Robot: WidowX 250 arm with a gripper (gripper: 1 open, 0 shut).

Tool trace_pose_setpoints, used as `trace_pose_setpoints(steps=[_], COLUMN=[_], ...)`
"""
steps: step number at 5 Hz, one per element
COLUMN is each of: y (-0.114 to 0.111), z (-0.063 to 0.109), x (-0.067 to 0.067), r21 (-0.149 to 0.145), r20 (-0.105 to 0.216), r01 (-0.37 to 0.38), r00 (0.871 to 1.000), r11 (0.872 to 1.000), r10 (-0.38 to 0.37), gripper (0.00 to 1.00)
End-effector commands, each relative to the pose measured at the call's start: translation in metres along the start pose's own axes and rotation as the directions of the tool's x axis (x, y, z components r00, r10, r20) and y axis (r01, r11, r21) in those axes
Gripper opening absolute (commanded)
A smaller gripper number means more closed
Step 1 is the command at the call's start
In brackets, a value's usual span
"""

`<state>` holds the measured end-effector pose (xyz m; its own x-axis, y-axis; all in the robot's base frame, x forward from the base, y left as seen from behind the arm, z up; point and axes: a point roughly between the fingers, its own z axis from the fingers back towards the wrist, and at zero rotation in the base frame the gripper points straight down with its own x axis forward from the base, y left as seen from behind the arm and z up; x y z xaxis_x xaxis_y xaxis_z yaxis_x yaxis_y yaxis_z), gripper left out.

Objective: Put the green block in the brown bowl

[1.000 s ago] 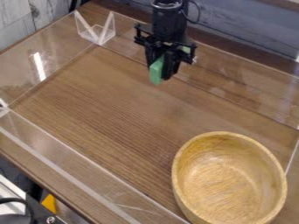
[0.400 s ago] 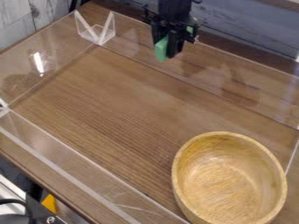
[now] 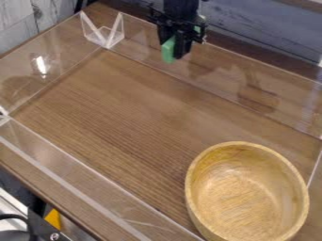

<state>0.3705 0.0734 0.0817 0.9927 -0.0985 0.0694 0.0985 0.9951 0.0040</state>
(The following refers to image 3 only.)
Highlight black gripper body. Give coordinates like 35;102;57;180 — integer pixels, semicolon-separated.
147;0;208;45

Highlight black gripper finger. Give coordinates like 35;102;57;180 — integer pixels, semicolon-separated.
158;25;174;44
174;30;194;59

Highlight green rectangular block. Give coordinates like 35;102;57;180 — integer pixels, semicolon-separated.
160;25;204;63

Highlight brown wooden bowl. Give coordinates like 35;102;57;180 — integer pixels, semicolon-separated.
184;141;310;241

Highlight clear acrylic tray walls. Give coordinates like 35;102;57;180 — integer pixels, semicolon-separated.
0;5;322;241

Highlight yellow black device under table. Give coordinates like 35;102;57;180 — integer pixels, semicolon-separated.
28;203;96;241

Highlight clear acrylic corner bracket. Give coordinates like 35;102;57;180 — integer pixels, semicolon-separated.
79;12;124;49

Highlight black cable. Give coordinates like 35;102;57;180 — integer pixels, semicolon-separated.
0;213;35;241

